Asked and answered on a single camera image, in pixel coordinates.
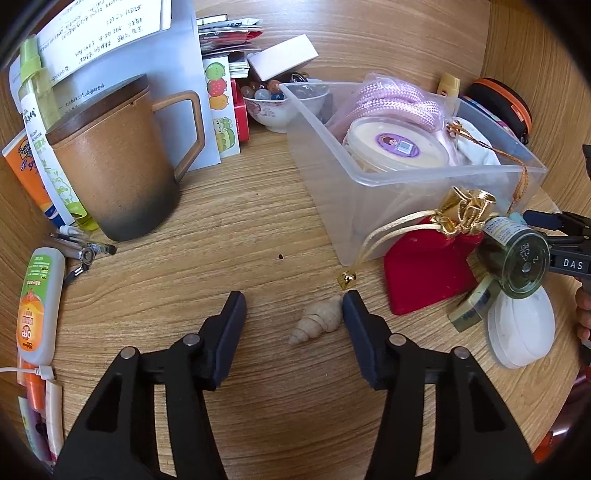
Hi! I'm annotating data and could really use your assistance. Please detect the green glass dropper bottle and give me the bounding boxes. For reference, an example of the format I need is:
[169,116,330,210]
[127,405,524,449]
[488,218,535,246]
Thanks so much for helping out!
[477,216,550,299]

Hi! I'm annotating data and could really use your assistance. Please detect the red velvet gold pouch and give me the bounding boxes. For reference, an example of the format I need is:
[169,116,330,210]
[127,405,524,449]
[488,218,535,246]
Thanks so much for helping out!
[339,186,496,315]

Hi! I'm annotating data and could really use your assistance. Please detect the beige spiral seashell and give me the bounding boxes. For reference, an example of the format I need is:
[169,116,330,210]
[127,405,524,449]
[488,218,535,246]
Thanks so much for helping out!
[287,296,342,345]

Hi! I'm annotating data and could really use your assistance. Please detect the pink rope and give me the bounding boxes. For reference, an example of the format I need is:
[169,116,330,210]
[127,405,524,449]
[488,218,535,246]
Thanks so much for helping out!
[324,71,459,144]

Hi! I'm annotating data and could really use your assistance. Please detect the white drawstring pouch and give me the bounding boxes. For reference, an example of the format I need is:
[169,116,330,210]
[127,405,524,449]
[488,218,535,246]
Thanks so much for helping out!
[446,119,530,213]

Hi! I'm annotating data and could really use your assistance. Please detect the person's right hand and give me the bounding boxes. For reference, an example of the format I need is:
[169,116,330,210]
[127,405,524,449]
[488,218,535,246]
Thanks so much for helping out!
[575,287,591,340]

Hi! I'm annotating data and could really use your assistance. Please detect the beige lip balm stick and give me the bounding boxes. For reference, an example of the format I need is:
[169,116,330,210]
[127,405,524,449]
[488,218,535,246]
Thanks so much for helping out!
[45,380,64,461]

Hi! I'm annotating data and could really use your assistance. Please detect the blue zipper pouch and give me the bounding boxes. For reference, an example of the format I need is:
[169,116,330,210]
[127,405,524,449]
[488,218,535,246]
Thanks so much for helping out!
[460,95,530,145]

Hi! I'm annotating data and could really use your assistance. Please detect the orange jacket sleeve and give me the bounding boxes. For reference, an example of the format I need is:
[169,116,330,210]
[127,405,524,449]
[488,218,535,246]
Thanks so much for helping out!
[534,366,590,463]

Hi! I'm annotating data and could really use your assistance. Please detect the orange lip balm tube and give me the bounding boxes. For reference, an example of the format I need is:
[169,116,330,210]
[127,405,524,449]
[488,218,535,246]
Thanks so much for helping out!
[17,373,45,414]

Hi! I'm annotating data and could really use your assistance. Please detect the black orange round case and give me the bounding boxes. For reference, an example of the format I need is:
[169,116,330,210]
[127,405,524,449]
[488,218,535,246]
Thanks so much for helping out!
[464,77,533,145]

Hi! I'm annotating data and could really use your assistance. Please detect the yellow cream tube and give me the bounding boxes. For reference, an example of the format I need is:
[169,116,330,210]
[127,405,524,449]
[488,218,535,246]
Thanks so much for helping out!
[436,73,461,113]

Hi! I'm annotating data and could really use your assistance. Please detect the cream round tub purple label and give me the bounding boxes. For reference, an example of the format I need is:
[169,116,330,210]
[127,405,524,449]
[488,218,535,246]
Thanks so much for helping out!
[342,117,450,173]

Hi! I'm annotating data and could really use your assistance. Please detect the clear plastic storage bin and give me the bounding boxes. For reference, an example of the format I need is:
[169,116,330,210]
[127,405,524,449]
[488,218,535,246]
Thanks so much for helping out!
[281,74,547,266]

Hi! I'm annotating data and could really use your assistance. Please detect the metal nail clipper tools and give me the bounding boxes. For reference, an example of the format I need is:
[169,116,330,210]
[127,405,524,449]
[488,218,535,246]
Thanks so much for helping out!
[49,225,117,287]

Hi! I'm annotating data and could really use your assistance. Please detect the bowl of marbles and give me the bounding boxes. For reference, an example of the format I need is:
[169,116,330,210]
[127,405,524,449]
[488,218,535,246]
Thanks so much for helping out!
[239,72,329,134]

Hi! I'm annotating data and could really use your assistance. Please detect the white small box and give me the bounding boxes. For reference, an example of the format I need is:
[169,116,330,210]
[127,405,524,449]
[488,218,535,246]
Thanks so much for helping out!
[247,34,318,81]

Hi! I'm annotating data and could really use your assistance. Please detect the brown ceramic mug with lid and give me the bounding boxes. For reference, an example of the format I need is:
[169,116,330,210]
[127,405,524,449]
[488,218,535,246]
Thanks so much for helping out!
[47,74,205,242]

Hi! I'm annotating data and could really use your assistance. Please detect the orange sunscreen tube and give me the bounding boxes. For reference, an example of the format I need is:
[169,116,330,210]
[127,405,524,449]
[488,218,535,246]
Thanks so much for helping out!
[2,130,65,228]

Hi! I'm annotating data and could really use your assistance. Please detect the fruit pattern book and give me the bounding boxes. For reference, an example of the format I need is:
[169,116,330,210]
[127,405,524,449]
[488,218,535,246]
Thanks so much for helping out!
[202,56,240,158]

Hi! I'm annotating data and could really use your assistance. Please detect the stack of booklets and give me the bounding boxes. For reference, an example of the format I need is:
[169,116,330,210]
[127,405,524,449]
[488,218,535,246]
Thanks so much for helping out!
[197,14,263,79]

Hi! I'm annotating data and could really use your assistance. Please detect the green spray bottle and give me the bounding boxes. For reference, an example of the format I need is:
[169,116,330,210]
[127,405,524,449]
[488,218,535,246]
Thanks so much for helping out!
[18,35,98,232]

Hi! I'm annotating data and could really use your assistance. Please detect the white charging cable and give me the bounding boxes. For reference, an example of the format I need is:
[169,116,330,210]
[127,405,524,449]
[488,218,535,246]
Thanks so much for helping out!
[0,363,56,381]

